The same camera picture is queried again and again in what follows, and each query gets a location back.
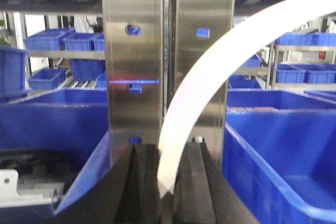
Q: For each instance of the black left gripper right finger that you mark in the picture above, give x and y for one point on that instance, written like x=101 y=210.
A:
x=202 y=194

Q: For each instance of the white metal bracket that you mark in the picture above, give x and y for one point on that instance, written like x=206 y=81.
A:
x=16 y=194

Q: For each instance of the blue bin right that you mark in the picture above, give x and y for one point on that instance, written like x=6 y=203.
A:
x=279 y=155

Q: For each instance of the blue bin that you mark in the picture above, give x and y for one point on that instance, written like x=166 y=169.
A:
x=59 y=136
x=279 y=155

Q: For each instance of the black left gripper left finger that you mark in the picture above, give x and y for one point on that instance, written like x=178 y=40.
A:
x=127 y=193

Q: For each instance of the stainless steel shelf upright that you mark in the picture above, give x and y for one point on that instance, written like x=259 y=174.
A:
x=150 y=47

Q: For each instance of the blue bin left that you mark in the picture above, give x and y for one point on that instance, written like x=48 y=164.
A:
x=59 y=136

